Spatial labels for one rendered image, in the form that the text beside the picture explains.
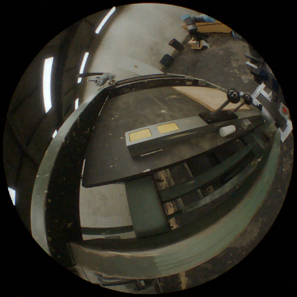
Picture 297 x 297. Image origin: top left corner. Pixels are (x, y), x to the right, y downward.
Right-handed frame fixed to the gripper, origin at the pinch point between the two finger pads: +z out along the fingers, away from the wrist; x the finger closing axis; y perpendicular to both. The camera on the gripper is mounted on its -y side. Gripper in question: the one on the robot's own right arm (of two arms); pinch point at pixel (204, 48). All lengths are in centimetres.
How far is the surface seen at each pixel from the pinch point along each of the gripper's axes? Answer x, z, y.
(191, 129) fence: 63, 4, 57
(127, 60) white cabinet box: -348, -14, 79
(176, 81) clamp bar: -11.6, 26.6, 37.3
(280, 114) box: 68, 31, -27
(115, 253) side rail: 84, -9, 72
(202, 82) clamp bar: -15.5, 43.7, 5.1
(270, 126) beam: 67, 40, -14
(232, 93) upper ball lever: 64, -2, 45
